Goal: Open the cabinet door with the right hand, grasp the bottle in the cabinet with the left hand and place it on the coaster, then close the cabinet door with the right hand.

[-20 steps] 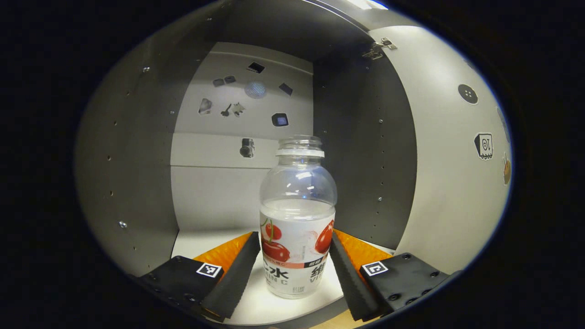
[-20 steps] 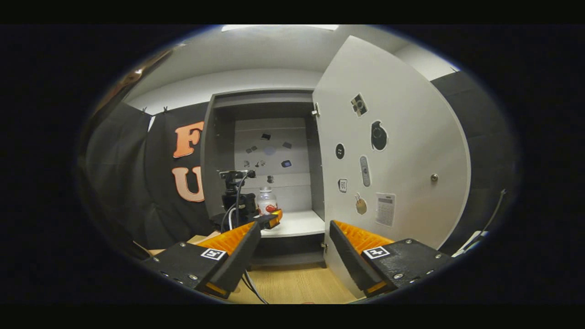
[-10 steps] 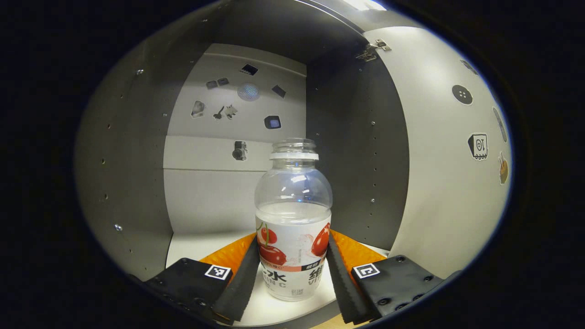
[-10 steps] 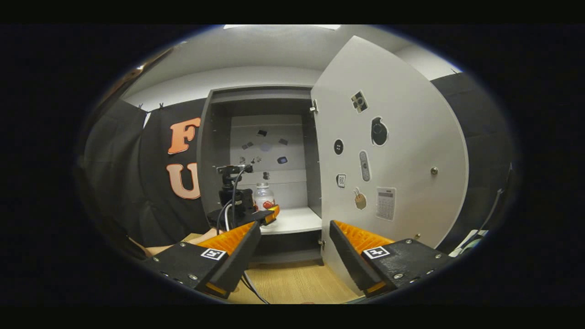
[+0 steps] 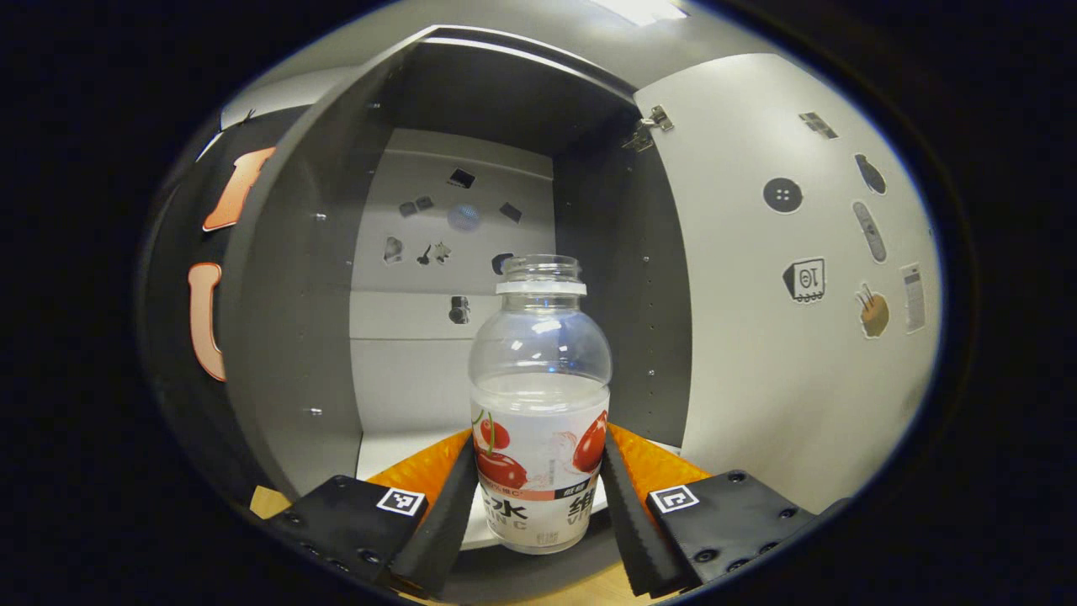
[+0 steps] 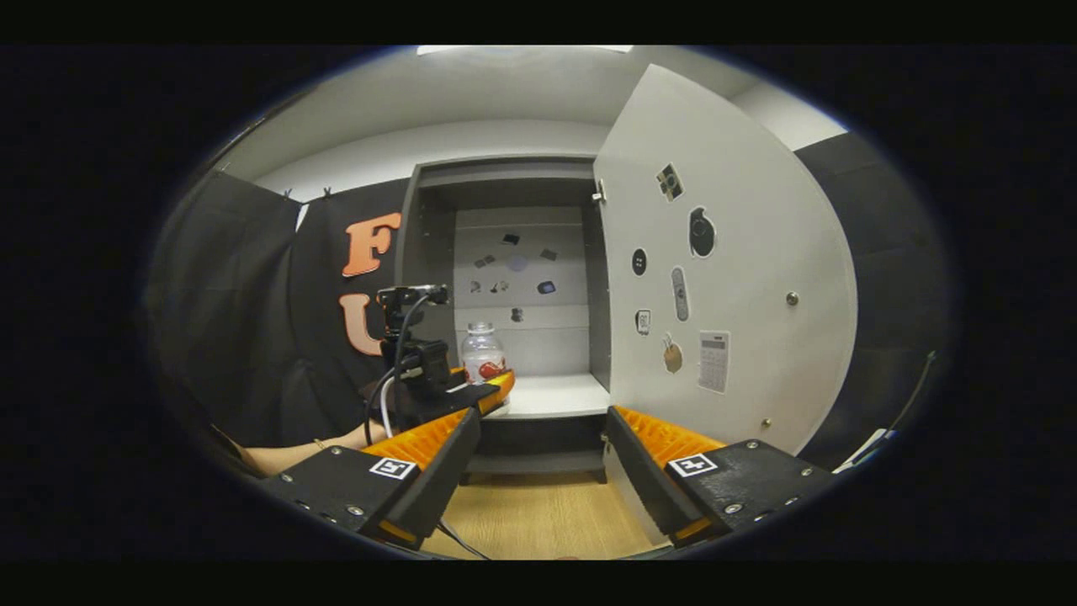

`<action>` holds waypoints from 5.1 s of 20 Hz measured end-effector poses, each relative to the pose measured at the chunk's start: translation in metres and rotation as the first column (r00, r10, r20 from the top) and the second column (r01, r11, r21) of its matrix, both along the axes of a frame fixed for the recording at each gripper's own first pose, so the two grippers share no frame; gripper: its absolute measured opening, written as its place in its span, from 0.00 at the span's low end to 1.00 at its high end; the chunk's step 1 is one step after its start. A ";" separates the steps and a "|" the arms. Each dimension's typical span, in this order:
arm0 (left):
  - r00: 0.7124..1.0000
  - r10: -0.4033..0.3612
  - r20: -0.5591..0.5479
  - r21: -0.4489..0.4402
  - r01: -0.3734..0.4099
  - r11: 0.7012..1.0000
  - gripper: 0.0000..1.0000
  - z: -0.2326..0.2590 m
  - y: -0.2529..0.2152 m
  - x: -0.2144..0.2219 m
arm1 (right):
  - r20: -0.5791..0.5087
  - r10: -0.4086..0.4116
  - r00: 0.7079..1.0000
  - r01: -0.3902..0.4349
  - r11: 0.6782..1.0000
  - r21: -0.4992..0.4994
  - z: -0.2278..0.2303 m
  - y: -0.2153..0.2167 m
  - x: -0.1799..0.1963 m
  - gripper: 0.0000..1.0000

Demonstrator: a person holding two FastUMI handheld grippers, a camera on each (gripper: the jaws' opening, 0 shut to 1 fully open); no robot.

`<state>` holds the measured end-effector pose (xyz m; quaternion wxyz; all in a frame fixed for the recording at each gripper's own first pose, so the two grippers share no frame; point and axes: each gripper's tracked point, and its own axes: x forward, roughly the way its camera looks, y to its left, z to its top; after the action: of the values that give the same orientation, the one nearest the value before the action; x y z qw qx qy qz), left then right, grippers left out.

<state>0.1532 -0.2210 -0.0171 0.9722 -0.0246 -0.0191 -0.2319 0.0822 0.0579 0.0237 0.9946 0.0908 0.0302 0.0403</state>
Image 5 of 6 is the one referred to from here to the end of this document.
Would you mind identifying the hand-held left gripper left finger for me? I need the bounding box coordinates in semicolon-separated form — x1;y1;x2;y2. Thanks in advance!
265;429;480;600

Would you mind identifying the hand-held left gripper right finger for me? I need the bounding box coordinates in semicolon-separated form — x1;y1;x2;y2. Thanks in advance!
599;423;851;600

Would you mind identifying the clear bottle with cherry label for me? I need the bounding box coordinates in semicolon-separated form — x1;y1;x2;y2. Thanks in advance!
468;254;613;556

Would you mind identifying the white cabinet door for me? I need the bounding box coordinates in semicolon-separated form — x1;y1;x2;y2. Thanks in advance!
633;53;943;516

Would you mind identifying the grey cabinet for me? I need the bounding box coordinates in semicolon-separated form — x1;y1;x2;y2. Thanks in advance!
215;25;695;603

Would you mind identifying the metal door hinge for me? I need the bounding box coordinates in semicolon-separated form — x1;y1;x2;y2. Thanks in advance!
621;104;674;154

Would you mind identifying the black backdrop cloth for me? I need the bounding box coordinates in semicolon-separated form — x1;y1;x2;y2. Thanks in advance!
139;105;287;506

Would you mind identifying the wide ceiling light panel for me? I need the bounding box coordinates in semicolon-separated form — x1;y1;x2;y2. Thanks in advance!
589;0;691;26

